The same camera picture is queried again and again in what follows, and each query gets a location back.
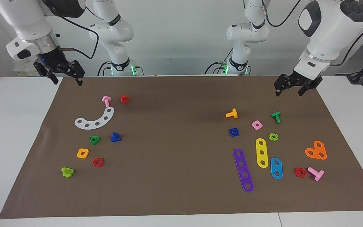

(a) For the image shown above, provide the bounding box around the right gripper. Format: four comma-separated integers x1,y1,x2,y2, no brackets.
33,47,85,86

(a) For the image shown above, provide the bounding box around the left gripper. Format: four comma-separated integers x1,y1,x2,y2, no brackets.
274,71,323,97

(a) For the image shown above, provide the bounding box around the white curved plate with holes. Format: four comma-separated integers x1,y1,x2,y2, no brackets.
74,107,115,130

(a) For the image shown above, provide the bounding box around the orange heart plate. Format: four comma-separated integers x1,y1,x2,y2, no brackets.
305,140,327,160

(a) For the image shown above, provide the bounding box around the yellow three-hole strip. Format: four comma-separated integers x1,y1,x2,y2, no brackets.
255,138,269,169

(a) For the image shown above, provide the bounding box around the blue two-hole strip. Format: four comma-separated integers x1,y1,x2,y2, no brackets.
270,157,284,180

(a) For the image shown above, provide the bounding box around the purple four-hole strip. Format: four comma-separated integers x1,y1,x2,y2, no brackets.
233,148,255,193

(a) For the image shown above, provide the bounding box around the black cable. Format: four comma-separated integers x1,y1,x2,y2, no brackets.
204,61,225,75
97,61,111,76
329,20,363,67
261,0,302,28
55,13,100,60

